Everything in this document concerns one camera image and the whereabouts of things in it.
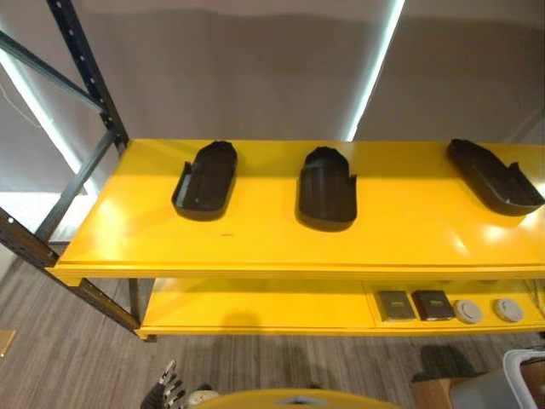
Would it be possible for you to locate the robot left five-finger hand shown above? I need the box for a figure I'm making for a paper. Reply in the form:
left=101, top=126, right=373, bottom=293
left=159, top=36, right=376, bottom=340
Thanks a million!
left=140, top=360, right=189, bottom=409

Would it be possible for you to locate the yellow metal shelf board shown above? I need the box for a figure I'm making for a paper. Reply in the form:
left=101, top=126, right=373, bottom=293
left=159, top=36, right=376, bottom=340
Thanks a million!
left=46, top=138, right=545, bottom=287
left=134, top=276, right=545, bottom=343

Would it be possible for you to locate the black perforated shelf upright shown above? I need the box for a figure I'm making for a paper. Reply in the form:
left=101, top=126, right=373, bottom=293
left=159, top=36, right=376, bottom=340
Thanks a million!
left=0, top=207, right=144, bottom=338
left=45, top=0, right=130, bottom=148

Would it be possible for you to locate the dark metal shelf brace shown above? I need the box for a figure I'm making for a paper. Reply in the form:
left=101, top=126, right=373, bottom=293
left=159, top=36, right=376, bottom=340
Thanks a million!
left=34, top=130, right=117, bottom=243
left=0, top=29, right=106, bottom=112

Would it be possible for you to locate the small black flat box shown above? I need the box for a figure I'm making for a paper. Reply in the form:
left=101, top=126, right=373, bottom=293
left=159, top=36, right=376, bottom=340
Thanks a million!
left=375, top=291, right=417, bottom=323
left=410, top=289, right=456, bottom=322

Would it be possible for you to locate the white plastic box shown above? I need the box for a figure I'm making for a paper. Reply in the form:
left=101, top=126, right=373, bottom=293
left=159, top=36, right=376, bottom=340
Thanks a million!
left=502, top=349, right=545, bottom=409

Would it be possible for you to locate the yellow rounded robot body cover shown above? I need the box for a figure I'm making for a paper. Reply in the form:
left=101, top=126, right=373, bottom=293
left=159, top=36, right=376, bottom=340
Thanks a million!
left=203, top=388, right=408, bottom=409

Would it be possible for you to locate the black sole-shaped plastic part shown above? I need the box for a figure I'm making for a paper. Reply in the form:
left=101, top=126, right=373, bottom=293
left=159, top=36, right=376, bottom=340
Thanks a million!
left=296, top=146, right=359, bottom=233
left=170, top=141, right=238, bottom=222
left=446, top=138, right=545, bottom=217

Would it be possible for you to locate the brown wooden board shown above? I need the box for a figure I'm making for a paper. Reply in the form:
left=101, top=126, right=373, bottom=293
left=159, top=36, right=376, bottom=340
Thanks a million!
left=410, top=377, right=463, bottom=409

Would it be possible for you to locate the white round disc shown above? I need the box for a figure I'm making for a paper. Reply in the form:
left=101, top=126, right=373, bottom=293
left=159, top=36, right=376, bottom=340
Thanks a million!
left=453, top=299, right=484, bottom=325
left=493, top=297, right=525, bottom=324

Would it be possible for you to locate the grey container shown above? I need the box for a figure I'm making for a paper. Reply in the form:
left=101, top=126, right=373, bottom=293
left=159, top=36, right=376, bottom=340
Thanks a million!
left=449, top=369, right=512, bottom=409

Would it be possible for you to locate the white wall light strip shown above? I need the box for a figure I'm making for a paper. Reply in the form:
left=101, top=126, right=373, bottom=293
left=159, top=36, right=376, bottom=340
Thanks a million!
left=345, top=0, right=406, bottom=143
left=0, top=50, right=101, bottom=197

